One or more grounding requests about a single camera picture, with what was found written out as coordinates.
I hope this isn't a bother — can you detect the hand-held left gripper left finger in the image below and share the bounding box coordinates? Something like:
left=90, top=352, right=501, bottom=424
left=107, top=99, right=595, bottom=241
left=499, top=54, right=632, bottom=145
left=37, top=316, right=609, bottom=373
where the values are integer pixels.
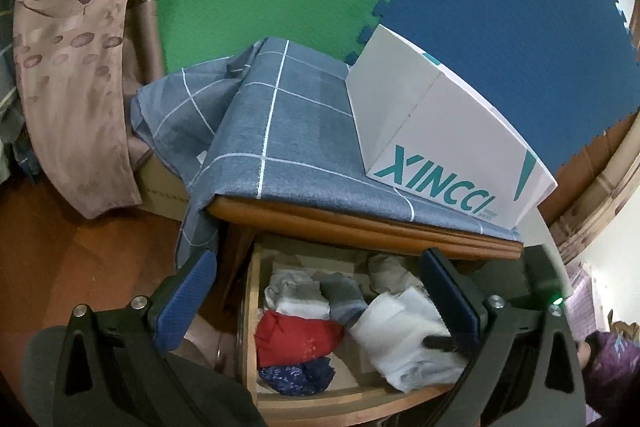
left=54, top=249, right=218, bottom=427

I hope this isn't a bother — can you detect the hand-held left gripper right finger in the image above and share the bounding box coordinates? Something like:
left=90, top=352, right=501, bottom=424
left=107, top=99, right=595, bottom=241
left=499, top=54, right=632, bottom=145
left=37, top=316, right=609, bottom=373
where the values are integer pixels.
left=419, top=249, right=586, bottom=427

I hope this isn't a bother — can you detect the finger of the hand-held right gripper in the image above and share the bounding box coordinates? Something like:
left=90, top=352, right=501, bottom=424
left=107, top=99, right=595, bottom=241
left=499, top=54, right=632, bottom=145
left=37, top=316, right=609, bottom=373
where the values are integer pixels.
left=422, top=334, right=463, bottom=353

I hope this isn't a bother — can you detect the light grey underwear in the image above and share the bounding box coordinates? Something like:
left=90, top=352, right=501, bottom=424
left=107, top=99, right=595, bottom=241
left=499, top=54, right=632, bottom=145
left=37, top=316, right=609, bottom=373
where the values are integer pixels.
left=367, top=253, right=426, bottom=295

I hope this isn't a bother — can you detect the blue-grey underwear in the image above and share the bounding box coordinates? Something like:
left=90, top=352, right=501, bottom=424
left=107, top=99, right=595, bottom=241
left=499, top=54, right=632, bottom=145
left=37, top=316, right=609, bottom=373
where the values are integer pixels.
left=320, top=272, right=369, bottom=325

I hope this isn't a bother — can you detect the grey and white underwear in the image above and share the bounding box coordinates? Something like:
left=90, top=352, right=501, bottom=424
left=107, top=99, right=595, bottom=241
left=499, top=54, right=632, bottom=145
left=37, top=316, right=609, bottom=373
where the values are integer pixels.
left=263, top=269, right=331, bottom=320

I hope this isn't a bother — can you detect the red underwear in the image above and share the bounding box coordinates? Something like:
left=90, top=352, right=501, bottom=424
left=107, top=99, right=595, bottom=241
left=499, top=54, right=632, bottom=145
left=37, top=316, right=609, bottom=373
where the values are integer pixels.
left=255, top=309, right=346, bottom=368

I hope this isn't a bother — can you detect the navy dotted underwear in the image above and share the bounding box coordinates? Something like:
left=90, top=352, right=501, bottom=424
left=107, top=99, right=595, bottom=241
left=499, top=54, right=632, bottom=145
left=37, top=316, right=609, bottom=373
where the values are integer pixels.
left=257, top=357, right=336, bottom=397

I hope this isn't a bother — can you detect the wooden drawer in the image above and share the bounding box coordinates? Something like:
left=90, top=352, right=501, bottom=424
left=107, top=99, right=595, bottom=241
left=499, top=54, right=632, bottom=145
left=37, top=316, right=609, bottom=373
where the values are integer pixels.
left=235, top=234, right=481, bottom=425

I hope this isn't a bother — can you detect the white cardboard box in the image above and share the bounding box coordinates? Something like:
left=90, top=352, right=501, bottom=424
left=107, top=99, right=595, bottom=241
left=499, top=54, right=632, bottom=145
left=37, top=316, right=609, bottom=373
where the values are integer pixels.
left=345, top=24, right=558, bottom=230

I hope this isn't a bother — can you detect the person's right forearm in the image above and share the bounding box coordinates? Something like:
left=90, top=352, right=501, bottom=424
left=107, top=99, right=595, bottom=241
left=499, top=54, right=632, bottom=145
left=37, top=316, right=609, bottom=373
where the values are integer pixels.
left=580, top=327, right=640, bottom=423

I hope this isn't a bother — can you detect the rattan furniture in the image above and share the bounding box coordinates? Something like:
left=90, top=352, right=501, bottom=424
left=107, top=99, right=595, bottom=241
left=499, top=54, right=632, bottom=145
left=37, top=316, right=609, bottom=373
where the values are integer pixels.
left=540, top=107, right=640, bottom=263

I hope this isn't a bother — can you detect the dark cloth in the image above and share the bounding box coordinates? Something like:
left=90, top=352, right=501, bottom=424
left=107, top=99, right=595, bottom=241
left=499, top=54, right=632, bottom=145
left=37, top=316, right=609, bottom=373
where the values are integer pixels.
left=22, top=326, right=266, bottom=427

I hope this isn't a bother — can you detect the brown cardboard box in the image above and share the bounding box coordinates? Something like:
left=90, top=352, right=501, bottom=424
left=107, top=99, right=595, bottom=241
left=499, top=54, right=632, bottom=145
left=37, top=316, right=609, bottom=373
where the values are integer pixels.
left=132, top=149, right=211, bottom=220

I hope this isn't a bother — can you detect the wooden nightstand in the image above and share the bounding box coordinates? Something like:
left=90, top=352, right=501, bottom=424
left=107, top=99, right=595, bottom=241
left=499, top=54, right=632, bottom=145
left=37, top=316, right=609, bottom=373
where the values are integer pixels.
left=207, top=194, right=526, bottom=323

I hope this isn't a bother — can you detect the blue checked cloth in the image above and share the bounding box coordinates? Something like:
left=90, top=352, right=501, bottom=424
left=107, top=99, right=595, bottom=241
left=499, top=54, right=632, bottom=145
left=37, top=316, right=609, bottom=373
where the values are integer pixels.
left=130, top=37, right=523, bottom=270

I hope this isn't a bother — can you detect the brown floral curtain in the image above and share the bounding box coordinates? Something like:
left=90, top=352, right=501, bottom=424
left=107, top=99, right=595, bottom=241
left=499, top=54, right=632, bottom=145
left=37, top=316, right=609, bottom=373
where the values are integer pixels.
left=12, top=0, right=168, bottom=220

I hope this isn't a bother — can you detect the blue foam mat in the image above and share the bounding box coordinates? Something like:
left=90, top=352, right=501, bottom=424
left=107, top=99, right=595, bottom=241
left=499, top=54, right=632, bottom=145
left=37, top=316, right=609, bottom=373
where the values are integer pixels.
left=345, top=0, right=640, bottom=178

